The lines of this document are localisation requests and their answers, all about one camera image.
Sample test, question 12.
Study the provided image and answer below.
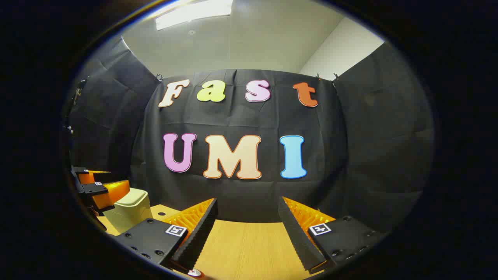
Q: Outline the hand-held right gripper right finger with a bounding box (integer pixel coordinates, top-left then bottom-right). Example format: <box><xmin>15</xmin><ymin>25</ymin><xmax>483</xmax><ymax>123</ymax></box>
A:
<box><xmin>278</xmin><ymin>196</ymin><xmax>388</xmax><ymax>273</ymax></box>

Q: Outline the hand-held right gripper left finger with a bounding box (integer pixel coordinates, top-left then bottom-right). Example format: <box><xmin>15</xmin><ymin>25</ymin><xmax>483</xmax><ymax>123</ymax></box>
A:
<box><xmin>117</xmin><ymin>198</ymin><xmax>218</xmax><ymax>273</ymax></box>

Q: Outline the pale green garbage bin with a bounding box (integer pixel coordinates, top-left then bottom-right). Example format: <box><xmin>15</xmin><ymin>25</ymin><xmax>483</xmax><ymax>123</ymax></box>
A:
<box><xmin>102</xmin><ymin>188</ymin><xmax>153</xmax><ymax>235</ymax></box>

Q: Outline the wooden desktop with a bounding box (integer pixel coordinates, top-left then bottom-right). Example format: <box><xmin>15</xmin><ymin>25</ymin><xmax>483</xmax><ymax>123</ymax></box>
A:
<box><xmin>97</xmin><ymin>204</ymin><xmax>324</xmax><ymax>280</ymax></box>

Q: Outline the black backdrop cloth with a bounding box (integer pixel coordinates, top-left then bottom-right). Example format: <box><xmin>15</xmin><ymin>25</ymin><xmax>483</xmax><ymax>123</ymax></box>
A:
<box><xmin>64</xmin><ymin>36</ymin><xmax>435</xmax><ymax>238</ymax></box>

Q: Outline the ceiling light panel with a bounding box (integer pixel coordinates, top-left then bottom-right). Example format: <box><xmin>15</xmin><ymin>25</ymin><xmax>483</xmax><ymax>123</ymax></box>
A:
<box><xmin>155</xmin><ymin>0</ymin><xmax>234</xmax><ymax>31</ymax></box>

